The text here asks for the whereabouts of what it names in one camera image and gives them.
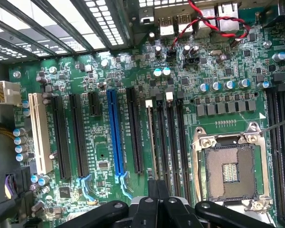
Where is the thin metal locking lever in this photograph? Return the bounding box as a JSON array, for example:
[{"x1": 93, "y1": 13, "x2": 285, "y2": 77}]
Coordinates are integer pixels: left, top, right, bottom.
[
  {"x1": 260, "y1": 121, "x2": 285, "y2": 136},
  {"x1": 191, "y1": 140, "x2": 204, "y2": 203}
]

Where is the metal CPU socket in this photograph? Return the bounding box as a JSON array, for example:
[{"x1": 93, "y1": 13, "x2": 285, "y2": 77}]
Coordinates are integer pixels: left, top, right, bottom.
[{"x1": 191, "y1": 121, "x2": 274, "y2": 214}]

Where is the long black expansion slot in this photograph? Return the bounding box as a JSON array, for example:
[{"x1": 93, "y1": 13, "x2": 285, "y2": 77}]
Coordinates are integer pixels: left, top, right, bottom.
[
  {"x1": 50, "y1": 94, "x2": 72, "y2": 181},
  {"x1": 68, "y1": 93, "x2": 95, "y2": 202},
  {"x1": 125, "y1": 85, "x2": 145, "y2": 175}
]

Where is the long blue expansion slot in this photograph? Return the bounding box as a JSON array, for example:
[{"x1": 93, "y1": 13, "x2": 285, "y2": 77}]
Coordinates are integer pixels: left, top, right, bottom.
[{"x1": 106, "y1": 88, "x2": 133, "y2": 200}]

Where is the green Dell motherboard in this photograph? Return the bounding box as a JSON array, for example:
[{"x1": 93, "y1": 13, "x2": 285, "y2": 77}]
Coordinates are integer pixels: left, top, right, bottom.
[{"x1": 8, "y1": 0, "x2": 285, "y2": 228}]

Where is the short black expansion slot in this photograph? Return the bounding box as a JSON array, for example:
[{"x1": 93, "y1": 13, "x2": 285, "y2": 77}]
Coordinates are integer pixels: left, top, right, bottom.
[{"x1": 87, "y1": 91, "x2": 101, "y2": 117}]

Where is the white expansion slot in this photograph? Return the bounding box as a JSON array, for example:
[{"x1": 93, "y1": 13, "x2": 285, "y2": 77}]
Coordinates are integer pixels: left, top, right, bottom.
[{"x1": 28, "y1": 92, "x2": 54, "y2": 176}]

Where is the white power plug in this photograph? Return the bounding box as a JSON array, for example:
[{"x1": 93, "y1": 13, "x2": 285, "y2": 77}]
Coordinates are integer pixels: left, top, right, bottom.
[{"x1": 0, "y1": 80, "x2": 22, "y2": 107}]

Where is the silver USB port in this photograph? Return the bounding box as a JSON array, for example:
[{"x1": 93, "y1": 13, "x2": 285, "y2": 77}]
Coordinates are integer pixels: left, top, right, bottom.
[
  {"x1": 158, "y1": 16, "x2": 175, "y2": 36},
  {"x1": 177, "y1": 14, "x2": 194, "y2": 34}
]

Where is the silver ethernet port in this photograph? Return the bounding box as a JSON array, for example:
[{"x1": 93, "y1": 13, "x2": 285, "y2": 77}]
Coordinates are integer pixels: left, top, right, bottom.
[{"x1": 217, "y1": 1, "x2": 240, "y2": 32}]

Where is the open grey PC case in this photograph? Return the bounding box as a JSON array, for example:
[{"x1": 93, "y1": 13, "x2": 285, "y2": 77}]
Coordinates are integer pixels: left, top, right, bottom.
[{"x1": 0, "y1": 0, "x2": 243, "y2": 64}]

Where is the yellow wire bundle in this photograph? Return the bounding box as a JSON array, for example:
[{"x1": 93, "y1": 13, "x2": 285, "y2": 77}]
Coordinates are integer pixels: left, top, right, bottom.
[{"x1": 0, "y1": 127, "x2": 16, "y2": 141}]

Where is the red black twisted wire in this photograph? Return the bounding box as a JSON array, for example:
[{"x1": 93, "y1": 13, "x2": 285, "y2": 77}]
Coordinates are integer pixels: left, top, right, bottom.
[{"x1": 168, "y1": 0, "x2": 251, "y2": 59}]

